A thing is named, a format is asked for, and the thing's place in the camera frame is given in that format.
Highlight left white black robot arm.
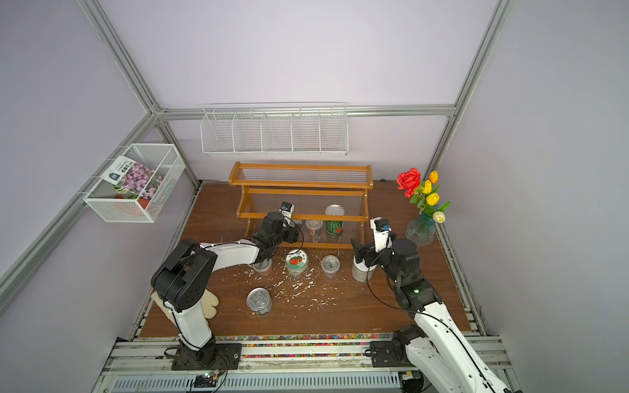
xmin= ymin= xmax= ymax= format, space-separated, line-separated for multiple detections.
xmin=151 ymin=212 xmax=303 ymax=371

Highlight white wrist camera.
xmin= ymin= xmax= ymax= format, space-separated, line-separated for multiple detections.
xmin=370 ymin=217 xmax=391 ymax=252
xmin=280 ymin=201 xmax=294 ymax=219

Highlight white wire basket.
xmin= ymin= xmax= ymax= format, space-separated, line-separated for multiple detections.
xmin=84 ymin=143 xmax=186 ymax=224

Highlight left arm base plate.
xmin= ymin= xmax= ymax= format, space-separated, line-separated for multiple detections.
xmin=171 ymin=343 xmax=242 ymax=371

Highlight clear jar silver lid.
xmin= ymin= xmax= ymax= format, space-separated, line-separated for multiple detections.
xmin=247 ymin=288 xmax=272 ymax=315

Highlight glass vase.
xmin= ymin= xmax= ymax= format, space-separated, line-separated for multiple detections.
xmin=405 ymin=213 xmax=436 ymax=247

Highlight wooden two-tier shelf rack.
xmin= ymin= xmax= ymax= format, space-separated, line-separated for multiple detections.
xmin=229 ymin=162 xmax=373 ymax=249

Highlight cream work glove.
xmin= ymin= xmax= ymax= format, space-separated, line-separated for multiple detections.
xmin=151 ymin=290 xmax=219 ymax=324

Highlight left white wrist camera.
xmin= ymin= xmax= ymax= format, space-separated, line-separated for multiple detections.
xmin=280 ymin=201 xmax=294 ymax=219

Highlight clear jar purple label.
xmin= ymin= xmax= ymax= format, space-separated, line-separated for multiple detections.
xmin=320 ymin=255 xmax=341 ymax=278

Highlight red rose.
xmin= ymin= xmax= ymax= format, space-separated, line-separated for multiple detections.
xmin=396 ymin=168 xmax=421 ymax=198

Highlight clear jar red label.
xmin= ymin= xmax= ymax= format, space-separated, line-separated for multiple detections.
xmin=252 ymin=260 xmax=272 ymax=276

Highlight strawberry lid seed jar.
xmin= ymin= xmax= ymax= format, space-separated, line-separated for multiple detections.
xmin=285 ymin=250 xmax=309 ymax=278

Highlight white wire wall shelf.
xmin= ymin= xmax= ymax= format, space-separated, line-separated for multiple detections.
xmin=200 ymin=102 xmax=350 ymax=156

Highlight small clear jar red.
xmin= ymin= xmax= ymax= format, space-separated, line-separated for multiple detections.
xmin=306 ymin=219 xmax=324 ymax=237

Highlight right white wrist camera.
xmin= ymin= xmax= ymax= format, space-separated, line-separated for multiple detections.
xmin=370 ymin=217 xmax=391 ymax=252

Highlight yellow tulips bunch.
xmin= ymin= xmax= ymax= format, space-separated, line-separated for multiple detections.
xmin=410 ymin=170 xmax=450 ymax=224

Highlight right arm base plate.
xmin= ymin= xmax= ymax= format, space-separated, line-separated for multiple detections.
xmin=364 ymin=338 xmax=414 ymax=368

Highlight watermelon print jar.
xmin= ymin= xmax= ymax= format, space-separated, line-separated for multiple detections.
xmin=325 ymin=205 xmax=345 ymax=236

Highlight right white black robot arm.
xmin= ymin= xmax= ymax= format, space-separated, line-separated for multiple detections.
xmin=352 ymin=238 xmax=512 ymax=392

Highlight purple flower seed packet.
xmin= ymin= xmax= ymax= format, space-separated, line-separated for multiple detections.
xmin=100 ymin=156 xmax=164 ymax=201

